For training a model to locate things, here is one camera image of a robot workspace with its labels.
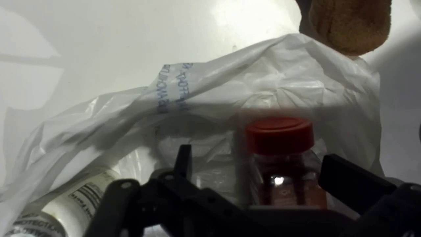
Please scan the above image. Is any white plastic bag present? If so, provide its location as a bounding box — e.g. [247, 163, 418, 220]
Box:
[0, 31, 385, 237]

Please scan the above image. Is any brown plush toy animal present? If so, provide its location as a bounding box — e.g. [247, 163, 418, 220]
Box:
[294, 0, 394, 56]

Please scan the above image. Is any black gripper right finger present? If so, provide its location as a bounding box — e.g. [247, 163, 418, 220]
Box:
[317, 152, 421, 237]

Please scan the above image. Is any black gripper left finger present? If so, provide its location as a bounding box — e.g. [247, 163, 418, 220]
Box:
[82, 143, 264, 237]

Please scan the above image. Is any red lid spice jar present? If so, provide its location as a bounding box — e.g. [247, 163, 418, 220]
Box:
[242, 116, 328, 210]

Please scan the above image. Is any white labelled pill bottle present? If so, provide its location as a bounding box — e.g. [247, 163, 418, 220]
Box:
[6, 167, 118, 237]

